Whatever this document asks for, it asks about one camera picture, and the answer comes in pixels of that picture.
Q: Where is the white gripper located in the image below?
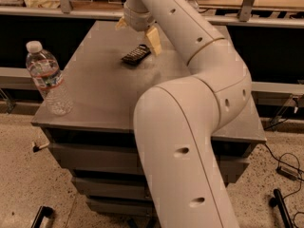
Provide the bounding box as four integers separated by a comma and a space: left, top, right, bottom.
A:
115, 4, 162, 56

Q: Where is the black rxbar chocolate wrapper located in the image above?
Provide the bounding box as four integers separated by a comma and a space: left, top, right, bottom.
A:
122, 44, 151, 66

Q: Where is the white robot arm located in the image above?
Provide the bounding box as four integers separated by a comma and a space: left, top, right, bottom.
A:
121, 0, 252, 228

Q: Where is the clear water bottle red label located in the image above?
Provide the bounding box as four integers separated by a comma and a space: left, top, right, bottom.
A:
26, 41, 73, 116

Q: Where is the grey metal drawer cabinet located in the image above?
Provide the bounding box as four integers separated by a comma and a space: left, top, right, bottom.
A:
30, 20, 267, 223

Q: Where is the top grey drawer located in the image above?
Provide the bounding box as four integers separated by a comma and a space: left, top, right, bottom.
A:
48, 143, 249, 183

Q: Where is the grey drawer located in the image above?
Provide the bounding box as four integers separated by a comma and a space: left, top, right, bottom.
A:
48, 143, 249, 183
71, 177, 152, 200
86, 199, 156, 217

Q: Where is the white plug on floor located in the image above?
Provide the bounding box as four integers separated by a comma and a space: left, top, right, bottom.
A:
32, 142, 49, 153

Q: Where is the middle grey drawer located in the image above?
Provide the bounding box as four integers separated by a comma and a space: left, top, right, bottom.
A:
71, 177, 152, 200

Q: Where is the bottom grey drawer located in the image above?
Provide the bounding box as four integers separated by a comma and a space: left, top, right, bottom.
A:
86, 199, 156, 217

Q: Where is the black cylindrical bar right floor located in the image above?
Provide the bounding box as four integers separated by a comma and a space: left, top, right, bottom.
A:
269, 189, 294, 228

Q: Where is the grey metal rail frame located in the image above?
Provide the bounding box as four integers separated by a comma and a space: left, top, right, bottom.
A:
0, 0, 304, 20

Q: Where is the black bracket left floor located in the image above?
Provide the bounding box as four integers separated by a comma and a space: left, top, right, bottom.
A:
30, 206, 54, 228

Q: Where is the black power adapter with cable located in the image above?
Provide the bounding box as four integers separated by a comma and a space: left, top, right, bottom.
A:
263, 142, 304, 201

